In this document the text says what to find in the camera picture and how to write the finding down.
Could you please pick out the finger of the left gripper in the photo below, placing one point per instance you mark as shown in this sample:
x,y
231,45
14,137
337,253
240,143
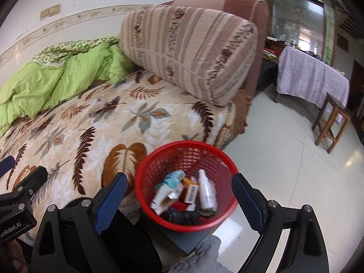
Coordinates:
x,y
29,186
6,164

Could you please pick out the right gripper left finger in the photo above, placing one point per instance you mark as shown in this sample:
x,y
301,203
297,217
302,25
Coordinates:
x,y
93,235

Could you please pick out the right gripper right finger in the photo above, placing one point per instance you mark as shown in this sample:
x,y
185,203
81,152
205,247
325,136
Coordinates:
x,y
305,250

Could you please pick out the blue white medicine box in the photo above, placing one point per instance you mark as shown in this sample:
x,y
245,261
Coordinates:
x,y
165,197

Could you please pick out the teal cartoon tissue pack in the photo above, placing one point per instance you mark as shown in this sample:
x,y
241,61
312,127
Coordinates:
x,y
172,180

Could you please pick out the orange medicine box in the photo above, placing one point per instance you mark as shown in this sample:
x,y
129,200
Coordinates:
x,y
190,191

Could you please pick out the white spray bottle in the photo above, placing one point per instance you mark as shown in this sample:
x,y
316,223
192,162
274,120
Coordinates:
x,y
206,193

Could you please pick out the white green sock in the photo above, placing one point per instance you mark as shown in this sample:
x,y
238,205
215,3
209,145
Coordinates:
x,y
206,213

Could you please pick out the red mesh trash basket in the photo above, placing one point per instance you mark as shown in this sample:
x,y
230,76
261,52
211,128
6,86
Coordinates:
x,y
189,156

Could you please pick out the leaf pattern bed blanket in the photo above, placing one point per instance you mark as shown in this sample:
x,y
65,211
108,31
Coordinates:
x,y
85,141

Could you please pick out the dark grey low platform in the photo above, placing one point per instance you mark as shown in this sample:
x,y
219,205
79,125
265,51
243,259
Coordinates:
x,y
186,242

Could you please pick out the grey cloth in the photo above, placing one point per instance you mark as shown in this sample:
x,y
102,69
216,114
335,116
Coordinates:
x,y
203,259

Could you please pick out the green quilt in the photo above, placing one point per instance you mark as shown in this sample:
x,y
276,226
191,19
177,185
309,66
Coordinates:
x,y
59,73

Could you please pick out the small wooden stool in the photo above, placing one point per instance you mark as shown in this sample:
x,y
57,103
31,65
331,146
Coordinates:
x,y
326,131

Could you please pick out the table with lilac cloth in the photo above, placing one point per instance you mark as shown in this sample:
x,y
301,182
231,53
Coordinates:
x,y
301,75

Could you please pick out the dark side cabinet with items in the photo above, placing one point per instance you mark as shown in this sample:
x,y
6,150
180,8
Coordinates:
x,y
270,60

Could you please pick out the striped beige bolster cushion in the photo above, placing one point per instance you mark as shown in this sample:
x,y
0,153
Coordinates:
x,y
141,39

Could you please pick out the beige wall switch plates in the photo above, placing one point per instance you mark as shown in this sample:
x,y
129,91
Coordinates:
x,y
49,12

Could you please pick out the large wall mirror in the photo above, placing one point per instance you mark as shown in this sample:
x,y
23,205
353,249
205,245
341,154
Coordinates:
x,y
299,23

